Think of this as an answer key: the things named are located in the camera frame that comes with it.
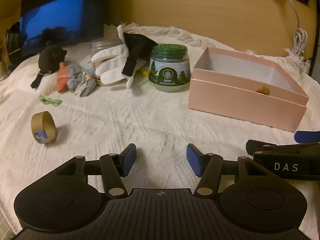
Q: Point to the green lid jar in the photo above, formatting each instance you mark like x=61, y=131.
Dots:
x=170, y=72

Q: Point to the black plush toy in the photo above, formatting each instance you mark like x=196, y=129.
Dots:
x=50, y=58

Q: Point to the grey blue cloth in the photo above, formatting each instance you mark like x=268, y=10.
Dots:
x=75, y=76

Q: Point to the green ribbon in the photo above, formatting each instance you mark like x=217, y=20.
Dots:
x=50, y=101

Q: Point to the small yellow item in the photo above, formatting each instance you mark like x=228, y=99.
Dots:
x=144, y=72

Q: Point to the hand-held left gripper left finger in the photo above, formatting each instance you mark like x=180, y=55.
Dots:
x=130, y=156

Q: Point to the dark monitor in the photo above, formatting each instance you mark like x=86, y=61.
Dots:
x=55, y=20

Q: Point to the lace trimmed cloth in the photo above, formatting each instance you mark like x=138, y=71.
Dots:
x=86, y=86

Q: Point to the cardboard tape roll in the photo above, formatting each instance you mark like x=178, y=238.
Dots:
x=48, y=127

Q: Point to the pink cardboard box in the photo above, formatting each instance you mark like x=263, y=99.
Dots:
x=240, y=100

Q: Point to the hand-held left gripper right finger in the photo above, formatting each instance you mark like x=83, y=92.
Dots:
x=193, y=158

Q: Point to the orange cloth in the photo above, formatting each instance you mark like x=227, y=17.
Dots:
x=62, y=80

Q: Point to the brown fuzzy item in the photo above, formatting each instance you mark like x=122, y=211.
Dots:
x=262, y=90

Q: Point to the white knit blanket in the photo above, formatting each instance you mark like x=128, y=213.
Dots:
x=125, y=120

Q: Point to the white glove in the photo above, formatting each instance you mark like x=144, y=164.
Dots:
x=112, y=55

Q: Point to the clear plastic container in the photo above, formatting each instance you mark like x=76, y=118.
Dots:
x=100, y=46

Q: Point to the dark object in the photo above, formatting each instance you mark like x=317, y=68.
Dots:
x=12, y=42

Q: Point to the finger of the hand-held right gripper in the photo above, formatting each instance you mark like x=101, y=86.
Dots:
x=308, y=137
x=257, y=145

